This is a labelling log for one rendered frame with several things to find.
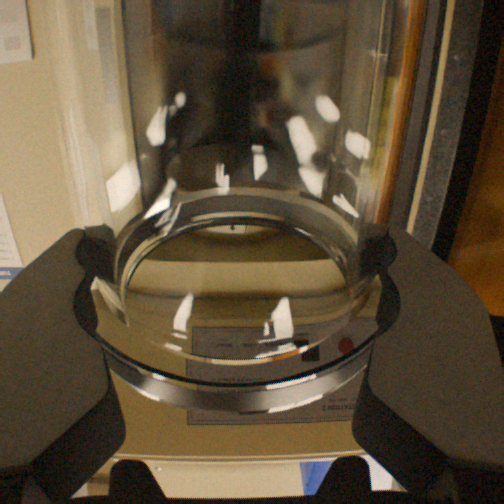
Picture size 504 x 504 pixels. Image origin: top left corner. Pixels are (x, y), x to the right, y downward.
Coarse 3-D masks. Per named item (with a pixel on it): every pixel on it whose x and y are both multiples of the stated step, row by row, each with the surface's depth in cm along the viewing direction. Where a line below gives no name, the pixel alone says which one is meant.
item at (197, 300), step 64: (64, 0) 6; (128, 0) 5; (192, 0) 5; (256, 0) 5; (320, 0) 5; (384, 0) 6; (64, 64) 7; (128, 64) 6; (192, 64) 6; (256, 64) 6; (320, 64) 6; (384, 64) 7; (64, 128) 8; (128, 128) 7; (192, 128) 6; (256, 128) 6; (320, 128) 7; (384, 128) 7; (128, 192) 7; (192, 192) 7; (256, 192) 7; (320, 192) 7; (384, 192) 9; (128, 256) 9; (192, 256) 8; (256, 256) 8; (320, 256) 8; (128, 320) 10; (192, 320) 9; (256, 320) 9; (320, 320) 10; (128, 384) 10; (192, 384) 9; (256, 384) 9
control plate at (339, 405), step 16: (352, 384) 34; (320, 400) 33; (336, 400) 33; (352, 400) 33; (192, 416) 33; (208, 416) 33; (224, 416) 33; (240, 416) 33; (256, 416) 33; (272, 416) 33; (288, 416) 33; (304, 416) 33; (320, 416) 33; (336, 416) 33; (352, 416) 33
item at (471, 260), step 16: (496, 80) 23; (496, 96) 23; (496, 112) 24; (496, 128) 24; (480, 144) 26; (496, 144) 24; (480, 160) 26; (496, 160) 24; (480, 176) 26; (496, 176) 25; (480, 192) 26; (496, 192) 25; (464, 208) 28; (480, 208) 26; (496, 208) 25; (464, 224) 28; (480, 224) 27; (496, 224) 25; (464, 240) 29; (480, 240) 27; (496, 240) 25; (464, 256) 29; (480, 256) 27; (496, 256) 25; (464, 272) 29; (480, 272) 27; (496, 272) 25; (480, 288) 27; (496, 288) 25; (496, 304) 26
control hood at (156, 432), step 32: (128, 416) 33; (160, 416) 33; (128, 448) 32; (160, 448) 32; (192, 448) 32; (224, 448) 32; (256, 448) 32; (288, 448) 32; (320, 448) 32; (352, 448) 33
